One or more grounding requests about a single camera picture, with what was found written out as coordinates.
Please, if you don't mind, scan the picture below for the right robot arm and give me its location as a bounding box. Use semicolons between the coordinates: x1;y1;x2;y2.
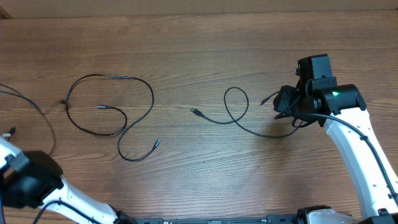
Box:
273;54;397;223

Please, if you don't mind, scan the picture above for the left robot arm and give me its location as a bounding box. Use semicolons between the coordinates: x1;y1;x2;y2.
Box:
1;138;135;224

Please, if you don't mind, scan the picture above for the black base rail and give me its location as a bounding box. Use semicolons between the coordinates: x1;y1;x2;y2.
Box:
134;214;303;224

